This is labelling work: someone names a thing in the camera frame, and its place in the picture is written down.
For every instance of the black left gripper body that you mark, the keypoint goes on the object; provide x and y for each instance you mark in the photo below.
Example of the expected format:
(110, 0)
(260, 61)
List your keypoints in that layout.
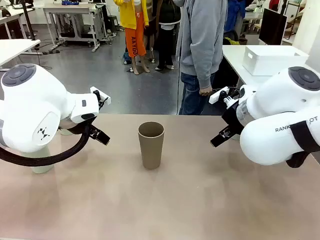
(83, 126)

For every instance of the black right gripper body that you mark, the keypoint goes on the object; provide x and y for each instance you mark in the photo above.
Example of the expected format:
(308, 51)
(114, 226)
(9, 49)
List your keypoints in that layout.
(231, 117)

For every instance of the brown plastic cup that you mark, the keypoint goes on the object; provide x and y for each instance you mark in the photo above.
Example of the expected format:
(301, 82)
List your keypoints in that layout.
(150, 147)

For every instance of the white plastic basket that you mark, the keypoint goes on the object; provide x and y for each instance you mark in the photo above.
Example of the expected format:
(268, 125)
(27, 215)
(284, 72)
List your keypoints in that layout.
(272, 61)

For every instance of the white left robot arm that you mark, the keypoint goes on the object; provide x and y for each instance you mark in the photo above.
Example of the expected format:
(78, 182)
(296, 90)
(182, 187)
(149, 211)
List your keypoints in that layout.
(30, 105)

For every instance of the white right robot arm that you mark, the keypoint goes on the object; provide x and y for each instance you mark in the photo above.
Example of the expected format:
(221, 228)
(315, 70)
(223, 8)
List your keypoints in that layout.
(270, 140)

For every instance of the person's left forearm grey sleeve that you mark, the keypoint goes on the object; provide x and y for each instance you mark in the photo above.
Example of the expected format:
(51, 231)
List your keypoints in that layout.
(205, 70)

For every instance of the person's left hand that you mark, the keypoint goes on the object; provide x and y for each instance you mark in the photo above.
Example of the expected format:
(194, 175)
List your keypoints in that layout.
(205, 91)

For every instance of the large white table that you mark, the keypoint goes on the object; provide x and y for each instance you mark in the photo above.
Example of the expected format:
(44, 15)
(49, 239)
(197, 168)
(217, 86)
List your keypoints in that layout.
(235, 58)

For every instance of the person in grey hoodie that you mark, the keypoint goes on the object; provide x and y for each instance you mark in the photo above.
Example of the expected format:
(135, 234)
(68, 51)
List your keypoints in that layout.
(200, 37)

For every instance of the black monitor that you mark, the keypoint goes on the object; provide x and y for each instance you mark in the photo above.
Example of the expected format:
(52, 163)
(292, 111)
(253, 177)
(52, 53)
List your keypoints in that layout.
(272, 26)

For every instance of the person in blue jacket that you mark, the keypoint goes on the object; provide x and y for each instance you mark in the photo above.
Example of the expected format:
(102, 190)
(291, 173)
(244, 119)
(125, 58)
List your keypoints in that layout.
(235, 15)

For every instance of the person in black clothes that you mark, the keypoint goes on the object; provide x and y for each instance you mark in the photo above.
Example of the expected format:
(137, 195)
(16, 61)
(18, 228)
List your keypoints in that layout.
(165, 37)

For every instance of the person in yellow jacket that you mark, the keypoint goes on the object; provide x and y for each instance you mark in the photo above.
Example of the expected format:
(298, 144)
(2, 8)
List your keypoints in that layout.
(132, 25)

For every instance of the grey metal desk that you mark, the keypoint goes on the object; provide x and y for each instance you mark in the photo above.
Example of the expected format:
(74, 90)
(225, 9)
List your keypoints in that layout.
(72, 12)

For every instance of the wooden chair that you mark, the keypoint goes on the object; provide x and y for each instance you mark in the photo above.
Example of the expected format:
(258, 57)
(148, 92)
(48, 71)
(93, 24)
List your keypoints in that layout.
(295, 17)

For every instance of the black pole stand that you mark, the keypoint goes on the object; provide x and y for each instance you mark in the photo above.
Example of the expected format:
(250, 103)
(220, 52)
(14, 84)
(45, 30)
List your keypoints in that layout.
(27, 20)

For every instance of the white background desk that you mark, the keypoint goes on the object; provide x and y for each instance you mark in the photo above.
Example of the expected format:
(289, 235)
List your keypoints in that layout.
(12, 17)

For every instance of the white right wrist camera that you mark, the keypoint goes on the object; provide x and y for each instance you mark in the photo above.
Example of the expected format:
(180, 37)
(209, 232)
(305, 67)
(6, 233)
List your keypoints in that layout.
(218, 96)

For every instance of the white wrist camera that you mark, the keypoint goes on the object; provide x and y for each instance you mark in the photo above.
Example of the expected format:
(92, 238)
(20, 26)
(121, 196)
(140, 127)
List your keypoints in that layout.
(103, 98)
(218, 96)

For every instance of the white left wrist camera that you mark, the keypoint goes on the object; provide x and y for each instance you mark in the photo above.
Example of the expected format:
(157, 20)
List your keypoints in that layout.
(103, 98)

